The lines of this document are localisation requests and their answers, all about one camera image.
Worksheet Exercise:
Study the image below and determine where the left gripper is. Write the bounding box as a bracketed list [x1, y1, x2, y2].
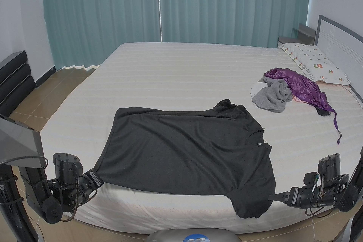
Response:
[82, 168, 103, 192]

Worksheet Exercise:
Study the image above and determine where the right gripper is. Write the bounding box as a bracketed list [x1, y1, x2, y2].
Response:
[287, 186, 307, 207]

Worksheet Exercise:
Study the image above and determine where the black T-shirt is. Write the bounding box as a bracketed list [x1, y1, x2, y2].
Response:
[93, 99, 276, 219]

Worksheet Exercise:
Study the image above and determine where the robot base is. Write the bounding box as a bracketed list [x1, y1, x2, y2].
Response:
[145, 229, 237, 242]

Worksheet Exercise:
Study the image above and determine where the bed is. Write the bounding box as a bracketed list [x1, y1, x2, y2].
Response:
[40, 15, 363, 236]

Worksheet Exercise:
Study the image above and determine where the grey garment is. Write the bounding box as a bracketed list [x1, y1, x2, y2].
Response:
[252, 78, 293, 113]

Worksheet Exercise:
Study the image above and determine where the purple satin garment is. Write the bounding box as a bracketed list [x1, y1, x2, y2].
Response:
[264, 67, 343, 145]

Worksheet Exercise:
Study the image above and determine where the white garment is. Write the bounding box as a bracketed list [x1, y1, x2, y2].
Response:
[250, 81, 268, 97]

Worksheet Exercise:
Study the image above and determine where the black chest of drawers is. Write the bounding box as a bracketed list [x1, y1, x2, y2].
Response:
[0, 50, 36, 116]

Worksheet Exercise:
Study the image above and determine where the white printed pillow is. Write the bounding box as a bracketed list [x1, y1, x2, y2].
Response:
[279, 42, 351, 85]

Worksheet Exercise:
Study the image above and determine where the grey bedside table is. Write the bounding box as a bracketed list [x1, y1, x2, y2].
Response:
[278, 23, 316, 46]

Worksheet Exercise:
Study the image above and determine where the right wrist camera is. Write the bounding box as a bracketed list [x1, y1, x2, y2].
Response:
[304, 171, 319, 187]

